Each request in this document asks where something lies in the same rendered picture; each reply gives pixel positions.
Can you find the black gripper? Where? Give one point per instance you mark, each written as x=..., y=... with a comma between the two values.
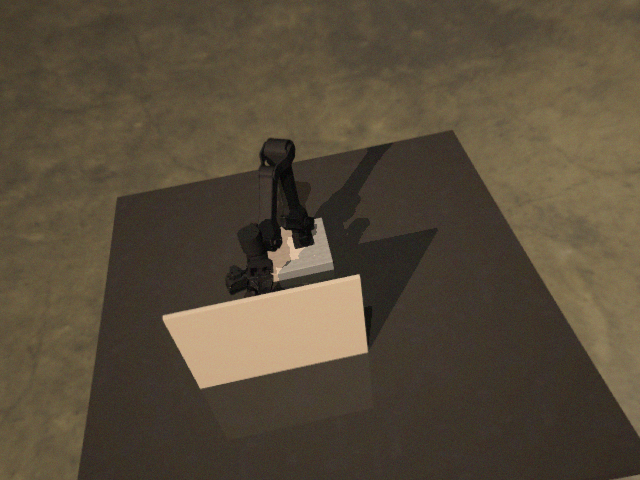
x=261, y=280

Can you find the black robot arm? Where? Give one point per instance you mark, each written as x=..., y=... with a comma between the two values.
x=258, y=238

